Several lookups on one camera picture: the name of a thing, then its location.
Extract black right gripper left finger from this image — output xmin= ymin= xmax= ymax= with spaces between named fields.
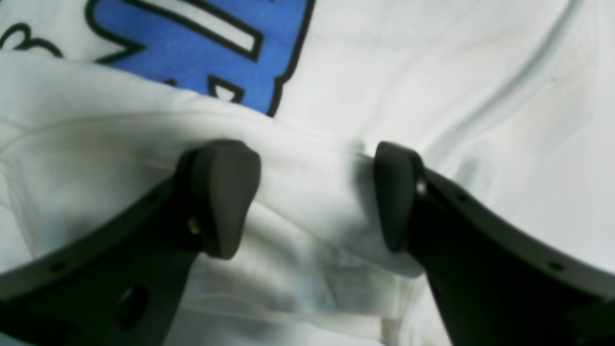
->
xmin=0 ymin=140 xmax=261 ymax=346

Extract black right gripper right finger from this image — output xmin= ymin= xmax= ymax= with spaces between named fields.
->
xmin=374 ymin=142 xmax=615 ymax=346

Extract white printed T-shirt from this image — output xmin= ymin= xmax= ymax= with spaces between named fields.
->
xmin=1 ymin=0 xmax=614 ymax=346

